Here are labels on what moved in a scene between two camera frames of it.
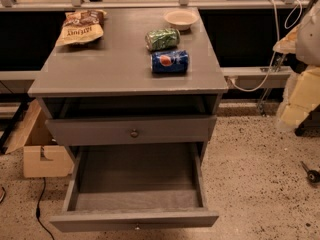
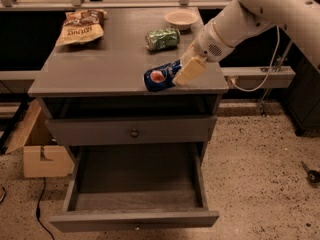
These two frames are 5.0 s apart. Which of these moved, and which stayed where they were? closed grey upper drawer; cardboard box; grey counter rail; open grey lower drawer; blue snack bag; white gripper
Moved: white gripper; blue snack bag
Stayed: closed grey upper drawer; open grey lower drawer; grey counter rail; cardboard box
